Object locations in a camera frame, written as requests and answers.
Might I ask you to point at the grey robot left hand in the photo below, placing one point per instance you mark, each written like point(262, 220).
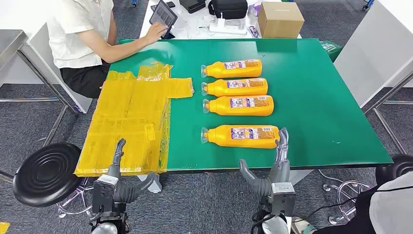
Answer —
point(120, 192)

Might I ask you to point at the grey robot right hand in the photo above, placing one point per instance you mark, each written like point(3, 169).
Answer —
point(280, 172)

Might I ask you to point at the seated person's right hand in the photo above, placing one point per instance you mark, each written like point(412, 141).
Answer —
point(155, 33)

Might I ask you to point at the orange detergent bottle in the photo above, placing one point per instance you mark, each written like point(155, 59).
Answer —
point(238, 142)
point(232, 72)
point(235, 92)
point(238, 111)

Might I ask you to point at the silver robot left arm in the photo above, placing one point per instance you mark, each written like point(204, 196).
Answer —
point(105, 228)

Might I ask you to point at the seated person's right forearm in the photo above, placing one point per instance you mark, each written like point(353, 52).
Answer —
point(125, 50)

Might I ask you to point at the white table leg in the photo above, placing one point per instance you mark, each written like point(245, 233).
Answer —
point(156, 187)
point(300, 177)

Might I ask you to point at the dark tablet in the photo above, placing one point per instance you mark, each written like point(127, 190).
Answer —
point(163, 14)

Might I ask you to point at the blue chair leg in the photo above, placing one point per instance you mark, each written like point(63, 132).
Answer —
point(134, 2)
point(368, 4)

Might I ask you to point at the chrome stool base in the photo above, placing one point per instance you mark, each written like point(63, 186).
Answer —
point(77, 193)
point(355, 182)

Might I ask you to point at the black open tray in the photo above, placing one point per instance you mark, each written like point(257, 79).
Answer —
point(193, 5)

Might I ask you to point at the pale green sneaker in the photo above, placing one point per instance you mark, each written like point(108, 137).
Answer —
point(301, 227)

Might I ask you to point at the white power strip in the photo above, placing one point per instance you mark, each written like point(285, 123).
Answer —
point(227, 29)

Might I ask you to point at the black ridged round stool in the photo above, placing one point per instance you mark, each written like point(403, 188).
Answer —
point(48, 174)

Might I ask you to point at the black carry case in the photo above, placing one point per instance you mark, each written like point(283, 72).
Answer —
point(229, 8)

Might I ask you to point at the seated person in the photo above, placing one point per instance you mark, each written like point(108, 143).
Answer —
point(77, 32)

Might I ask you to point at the yellow plastic-wrapped board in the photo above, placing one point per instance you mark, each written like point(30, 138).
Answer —
point(129, 113)

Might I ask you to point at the green table mat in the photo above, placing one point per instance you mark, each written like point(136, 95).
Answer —
point(306, 97)

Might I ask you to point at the purple printed packet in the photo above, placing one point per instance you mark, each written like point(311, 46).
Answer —
point(253, 31)

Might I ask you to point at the clear purple pouch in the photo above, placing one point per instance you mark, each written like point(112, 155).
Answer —
point(254, 10)

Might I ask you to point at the standing person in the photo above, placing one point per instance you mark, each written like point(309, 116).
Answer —
point(387, 210)

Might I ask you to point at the yellow scrap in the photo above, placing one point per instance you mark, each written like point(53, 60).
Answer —
point(4, 227)

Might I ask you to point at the brown cardboard box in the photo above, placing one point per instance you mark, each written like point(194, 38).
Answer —
point(280, 21)

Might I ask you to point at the green bag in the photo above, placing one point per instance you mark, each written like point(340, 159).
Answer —
point(330, 49)

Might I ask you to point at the steel table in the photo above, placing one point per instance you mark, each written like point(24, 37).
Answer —
point(9, 42)

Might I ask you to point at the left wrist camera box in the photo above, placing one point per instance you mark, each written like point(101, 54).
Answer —
point(104, 193)

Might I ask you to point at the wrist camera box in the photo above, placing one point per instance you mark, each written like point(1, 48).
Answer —
point(284, 198)
point(104, 193)

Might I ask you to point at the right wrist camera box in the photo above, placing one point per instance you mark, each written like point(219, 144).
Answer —
point(284, 198)

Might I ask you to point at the metal table frame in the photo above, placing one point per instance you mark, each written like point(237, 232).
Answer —
point(387, 95)

